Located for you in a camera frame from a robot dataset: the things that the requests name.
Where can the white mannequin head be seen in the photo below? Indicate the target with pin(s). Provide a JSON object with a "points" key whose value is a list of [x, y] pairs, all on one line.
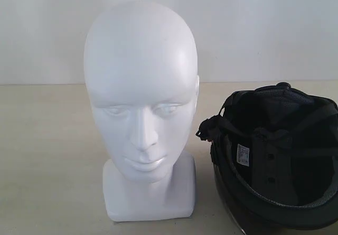
{"points": [[141, 75]]}

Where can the black helmet with tinted visor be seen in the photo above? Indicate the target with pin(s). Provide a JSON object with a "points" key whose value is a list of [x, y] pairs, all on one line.
{"points": [[274, 156]]}

